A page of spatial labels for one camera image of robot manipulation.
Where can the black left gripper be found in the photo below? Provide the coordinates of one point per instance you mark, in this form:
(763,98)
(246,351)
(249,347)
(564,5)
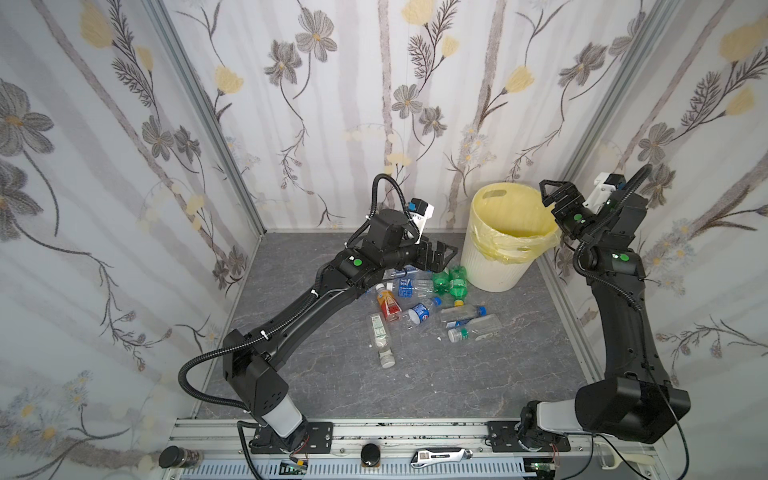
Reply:
(425,253)

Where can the white slotted cable duct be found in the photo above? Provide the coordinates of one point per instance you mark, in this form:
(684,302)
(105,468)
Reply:
(396,468)

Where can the clear bottle green band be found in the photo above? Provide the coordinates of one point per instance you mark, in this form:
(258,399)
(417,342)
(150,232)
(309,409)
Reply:
(476,329)

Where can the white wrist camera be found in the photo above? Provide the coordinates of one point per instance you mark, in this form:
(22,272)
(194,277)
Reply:
(420,212)
(603,186)

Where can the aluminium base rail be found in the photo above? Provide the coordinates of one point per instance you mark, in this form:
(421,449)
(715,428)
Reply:
(231,450)

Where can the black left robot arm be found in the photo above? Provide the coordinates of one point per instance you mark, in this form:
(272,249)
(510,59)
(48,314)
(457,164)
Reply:
(251,360)

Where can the green bottle yellow cap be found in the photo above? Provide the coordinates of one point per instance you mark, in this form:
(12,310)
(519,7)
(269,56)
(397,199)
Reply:
(441,282)
(458,285)

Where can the clear bottle blue cap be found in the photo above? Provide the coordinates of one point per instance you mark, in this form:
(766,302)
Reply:
(455,317)

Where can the yellow plastic bin liner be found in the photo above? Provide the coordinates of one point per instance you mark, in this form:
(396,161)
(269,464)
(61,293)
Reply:
(508,223)

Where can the black round knob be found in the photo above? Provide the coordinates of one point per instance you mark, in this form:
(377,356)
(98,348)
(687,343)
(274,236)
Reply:
(370,456)

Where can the soda water clear bottle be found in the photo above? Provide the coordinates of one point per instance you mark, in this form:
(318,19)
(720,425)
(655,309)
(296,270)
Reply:
(405,272)

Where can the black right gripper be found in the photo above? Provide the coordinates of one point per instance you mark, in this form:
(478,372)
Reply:
(567,202)

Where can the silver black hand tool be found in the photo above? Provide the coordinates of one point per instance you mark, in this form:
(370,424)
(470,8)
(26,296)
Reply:
(427,457)

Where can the white ribbed trash bin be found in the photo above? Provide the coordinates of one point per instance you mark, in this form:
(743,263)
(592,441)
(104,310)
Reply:
(490,276)

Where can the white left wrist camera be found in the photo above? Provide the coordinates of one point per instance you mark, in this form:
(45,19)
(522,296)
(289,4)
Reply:
(420,212)

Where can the green bottle yellow cap left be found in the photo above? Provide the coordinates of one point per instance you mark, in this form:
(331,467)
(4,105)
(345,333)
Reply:
(441,282)

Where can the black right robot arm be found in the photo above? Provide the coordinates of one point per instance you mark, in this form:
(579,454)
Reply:
(635,400)

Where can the cream plastic peeler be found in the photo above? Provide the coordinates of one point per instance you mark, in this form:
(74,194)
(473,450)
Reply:
(617,460)

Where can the clear bottle white cap green label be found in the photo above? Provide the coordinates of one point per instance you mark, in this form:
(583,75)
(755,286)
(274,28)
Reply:
(382,341)

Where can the orange juice bottle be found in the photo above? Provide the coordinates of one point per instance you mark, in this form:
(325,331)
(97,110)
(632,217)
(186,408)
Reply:
(387,302)

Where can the black jar on rail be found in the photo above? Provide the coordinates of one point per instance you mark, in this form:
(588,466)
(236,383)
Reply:
(178,457)

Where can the green bottle yellow cap right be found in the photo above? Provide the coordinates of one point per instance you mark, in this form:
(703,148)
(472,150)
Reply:
(458,285)

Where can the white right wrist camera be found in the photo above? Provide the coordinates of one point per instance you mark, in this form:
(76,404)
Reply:
(603,186)

